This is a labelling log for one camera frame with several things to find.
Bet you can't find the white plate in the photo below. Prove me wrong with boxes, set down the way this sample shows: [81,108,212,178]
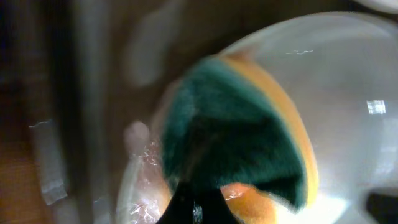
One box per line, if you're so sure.
[116,11,398,224]
[355,0,398,14]

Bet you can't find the large brown tray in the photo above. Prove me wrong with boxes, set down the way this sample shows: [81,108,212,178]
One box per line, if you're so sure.
[21,0,397,223]

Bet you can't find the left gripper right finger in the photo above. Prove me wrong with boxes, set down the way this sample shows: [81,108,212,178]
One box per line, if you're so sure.
[198,189,239,224]

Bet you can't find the green yellow sponge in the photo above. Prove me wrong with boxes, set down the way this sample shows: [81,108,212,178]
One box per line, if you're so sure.
[160,55,319,223]

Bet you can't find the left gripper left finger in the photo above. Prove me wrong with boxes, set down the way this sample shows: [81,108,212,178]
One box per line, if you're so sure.
[156,182,195,224]

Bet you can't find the white plate top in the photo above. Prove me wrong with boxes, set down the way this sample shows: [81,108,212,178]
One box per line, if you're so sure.
[355,0,398,14]

